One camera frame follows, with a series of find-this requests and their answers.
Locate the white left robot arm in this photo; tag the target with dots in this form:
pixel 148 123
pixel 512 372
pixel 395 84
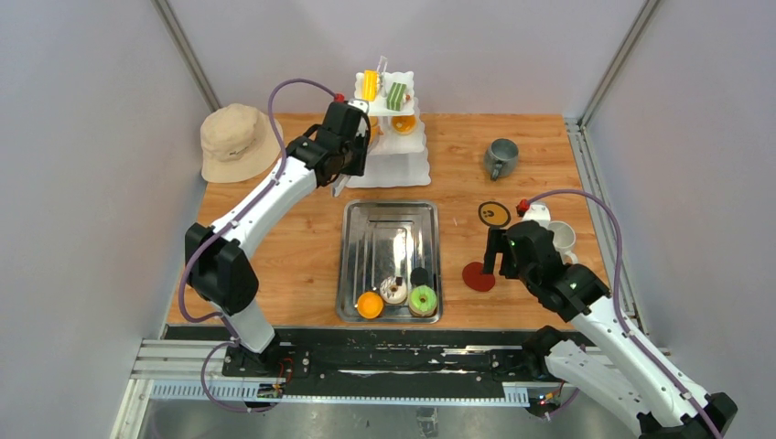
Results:
pixel 218 257

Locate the beige bucket hat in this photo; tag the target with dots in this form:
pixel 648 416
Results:
pixel 237 143

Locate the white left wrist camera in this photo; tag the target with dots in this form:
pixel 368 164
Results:
pixel 361 105

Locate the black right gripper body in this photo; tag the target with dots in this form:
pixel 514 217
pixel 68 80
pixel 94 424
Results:
pixel 511 270

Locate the white three-tier dessert stand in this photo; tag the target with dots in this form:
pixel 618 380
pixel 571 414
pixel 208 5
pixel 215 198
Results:
pixel 396 160

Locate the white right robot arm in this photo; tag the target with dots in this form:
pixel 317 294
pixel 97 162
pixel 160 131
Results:
pixel 643 388

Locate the green glazed donut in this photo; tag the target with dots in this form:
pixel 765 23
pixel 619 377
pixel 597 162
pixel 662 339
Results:
pixel 422 301

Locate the yellow cake slice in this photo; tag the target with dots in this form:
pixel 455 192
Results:
pixel 370 85

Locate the yellow black round coaster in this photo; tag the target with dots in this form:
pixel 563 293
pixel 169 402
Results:
pixel 494 214

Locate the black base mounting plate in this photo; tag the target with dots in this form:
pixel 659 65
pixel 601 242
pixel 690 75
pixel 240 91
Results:
pixel 393 362

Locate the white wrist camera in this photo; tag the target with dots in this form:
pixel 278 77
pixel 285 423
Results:
pixel 537 212
pixel 361 105

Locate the orange glazed donut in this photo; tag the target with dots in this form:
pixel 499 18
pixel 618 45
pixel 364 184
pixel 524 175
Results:
pixel 403 125

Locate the green striped cake slice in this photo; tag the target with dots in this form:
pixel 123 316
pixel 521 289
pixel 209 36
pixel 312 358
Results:
pixel 395 97

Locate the red round coaster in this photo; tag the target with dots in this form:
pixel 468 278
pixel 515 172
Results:
pixel 477 280

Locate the white cup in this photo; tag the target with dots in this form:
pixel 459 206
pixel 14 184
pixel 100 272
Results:
pixel 564 240

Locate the white chocolate drizzle donut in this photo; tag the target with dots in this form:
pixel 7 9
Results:
pixel 393 290

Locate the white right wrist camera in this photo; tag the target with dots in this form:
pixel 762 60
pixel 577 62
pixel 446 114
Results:
pixel 537 212

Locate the black round cookie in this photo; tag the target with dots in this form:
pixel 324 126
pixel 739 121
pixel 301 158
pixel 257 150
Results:
pixel 420 276

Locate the metal tongs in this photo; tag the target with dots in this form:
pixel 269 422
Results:
pixel 341 182

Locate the metal tray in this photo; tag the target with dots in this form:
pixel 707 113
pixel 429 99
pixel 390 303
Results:
pixel 382 238

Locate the orange fish cookie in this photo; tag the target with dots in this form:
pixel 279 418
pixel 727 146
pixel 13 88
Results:
pixel 375 129

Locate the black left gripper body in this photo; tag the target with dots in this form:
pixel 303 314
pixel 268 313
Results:
pixel 355 155

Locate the grey metal mug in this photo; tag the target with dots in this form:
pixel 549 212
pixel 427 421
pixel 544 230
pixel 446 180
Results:
pixel 501 158

